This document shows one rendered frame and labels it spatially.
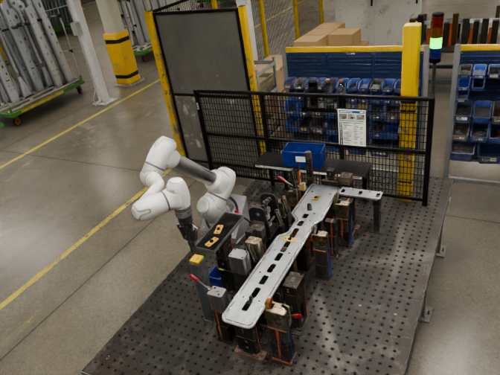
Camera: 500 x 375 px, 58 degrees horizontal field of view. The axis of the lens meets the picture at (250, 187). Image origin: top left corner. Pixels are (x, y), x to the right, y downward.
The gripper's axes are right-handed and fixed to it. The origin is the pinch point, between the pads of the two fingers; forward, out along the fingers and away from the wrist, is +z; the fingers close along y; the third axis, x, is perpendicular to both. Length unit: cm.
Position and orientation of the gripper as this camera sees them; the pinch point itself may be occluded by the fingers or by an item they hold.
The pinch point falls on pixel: (192, 245)
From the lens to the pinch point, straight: 246.9
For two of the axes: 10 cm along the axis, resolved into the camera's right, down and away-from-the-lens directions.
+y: 8.8, 1.3, -4.6
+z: 1.4, 8.5, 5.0
